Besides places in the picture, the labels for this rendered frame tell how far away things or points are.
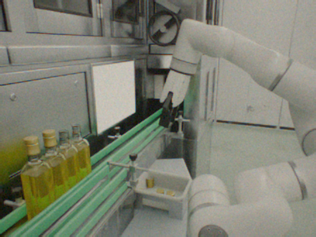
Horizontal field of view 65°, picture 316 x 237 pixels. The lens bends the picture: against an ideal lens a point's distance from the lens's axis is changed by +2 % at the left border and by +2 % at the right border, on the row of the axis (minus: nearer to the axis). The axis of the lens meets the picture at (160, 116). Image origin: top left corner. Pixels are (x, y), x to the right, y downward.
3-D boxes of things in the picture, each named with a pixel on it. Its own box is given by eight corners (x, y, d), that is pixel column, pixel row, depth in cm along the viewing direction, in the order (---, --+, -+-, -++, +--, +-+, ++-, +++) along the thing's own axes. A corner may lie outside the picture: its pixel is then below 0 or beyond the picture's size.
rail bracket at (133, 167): (111, 177, 99) (109, 148, 95) (149, 185, 93) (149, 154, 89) (107, 180, 96) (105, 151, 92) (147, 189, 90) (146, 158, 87)
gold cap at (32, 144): (32, 156, 64) (29, 141, 63) (22, 154, 65) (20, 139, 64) (43, 152, 67) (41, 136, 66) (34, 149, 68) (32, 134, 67)
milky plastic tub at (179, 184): (147, 184, 117) (146, 168, 114) (192, 194, 109) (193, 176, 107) (130, 207, 101) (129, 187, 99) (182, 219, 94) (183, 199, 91)
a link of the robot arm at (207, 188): (221, 220, 67) (227, 169, 62) (229, 264, 55) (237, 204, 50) (185, 216, 68) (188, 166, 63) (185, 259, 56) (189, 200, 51)
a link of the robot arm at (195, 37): (241, 32, 63) (233, 29, 55) (226, 72, 67) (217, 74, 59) (189, 18, 69) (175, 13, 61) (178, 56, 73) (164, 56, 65)
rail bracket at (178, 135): (164, 142, 160) (164, 108, 153) (190, 145, 154) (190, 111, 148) (162, 144, 155) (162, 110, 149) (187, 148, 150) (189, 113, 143)
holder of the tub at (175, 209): (136, 183, 119) (136, 168, 116) (192, 195, 109) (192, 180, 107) (118, 204, 103) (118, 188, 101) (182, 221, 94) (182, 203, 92)
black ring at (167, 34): (150, 46, 164) (149, 11, 158) (180, 46, 157) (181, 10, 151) (147, 46, 160) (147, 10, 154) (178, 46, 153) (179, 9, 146)
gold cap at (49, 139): (50, 142, 73) (48, 128, 72) (60, 143, 72) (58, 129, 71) (40, 146, 70) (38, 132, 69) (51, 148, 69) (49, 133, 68)
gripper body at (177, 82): (176, 61, 74) (166, 95, 78) (164, 63, 65) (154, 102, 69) (199, 69, 72) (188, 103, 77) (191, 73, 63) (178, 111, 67)
